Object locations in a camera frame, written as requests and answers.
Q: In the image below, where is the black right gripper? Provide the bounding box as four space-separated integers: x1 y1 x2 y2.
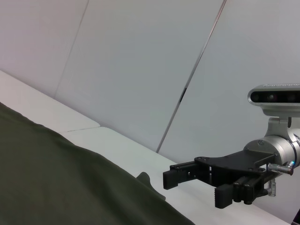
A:
163 150 277 209

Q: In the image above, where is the dark green shirt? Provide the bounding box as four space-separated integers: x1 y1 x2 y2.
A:
0 102 196 225

